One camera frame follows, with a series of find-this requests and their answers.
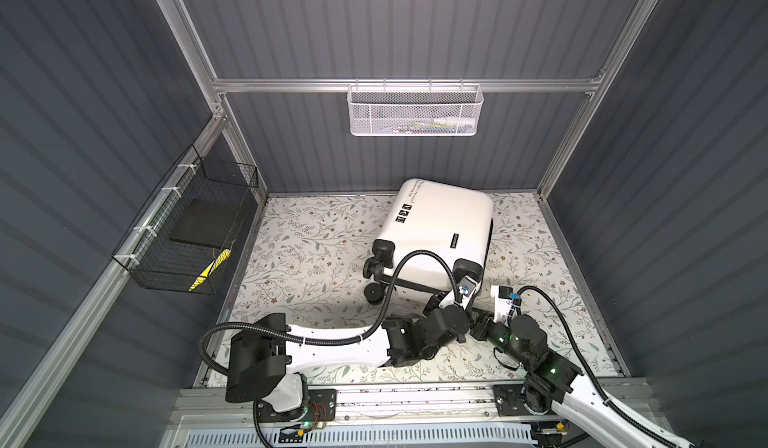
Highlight black pad in basket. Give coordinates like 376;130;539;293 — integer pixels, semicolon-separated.
169;199;238;248

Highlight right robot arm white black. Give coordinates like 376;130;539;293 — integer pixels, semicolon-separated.
470;310;693;447

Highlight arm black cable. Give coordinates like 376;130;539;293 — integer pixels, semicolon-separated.
517;285;679;448
199;249;460;448

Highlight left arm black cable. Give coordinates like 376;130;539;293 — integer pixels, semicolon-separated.
199;249;460;448

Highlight white wire basket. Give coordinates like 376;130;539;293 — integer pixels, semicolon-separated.
346;83;484;137

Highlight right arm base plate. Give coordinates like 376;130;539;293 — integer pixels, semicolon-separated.
492;383;570;417

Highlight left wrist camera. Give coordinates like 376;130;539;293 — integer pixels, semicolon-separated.
453;275;482;311

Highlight floral table mat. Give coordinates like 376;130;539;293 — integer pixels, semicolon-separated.
231;193;617;385

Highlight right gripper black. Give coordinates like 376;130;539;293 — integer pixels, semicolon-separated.
470;304;532;370

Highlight yellow black striped item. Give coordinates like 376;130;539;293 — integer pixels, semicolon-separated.
188;249;231;292

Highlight black wire basket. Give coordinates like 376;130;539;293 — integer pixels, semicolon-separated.
113;147;260;295

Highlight white ventilation grille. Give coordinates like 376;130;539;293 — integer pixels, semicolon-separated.
179;426;535;448

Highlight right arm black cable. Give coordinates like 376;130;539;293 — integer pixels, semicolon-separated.
517;285;679;448

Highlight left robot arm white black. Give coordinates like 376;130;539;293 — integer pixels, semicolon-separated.
221;286;476;413

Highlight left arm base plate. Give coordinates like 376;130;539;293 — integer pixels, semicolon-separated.
256;388;338;423

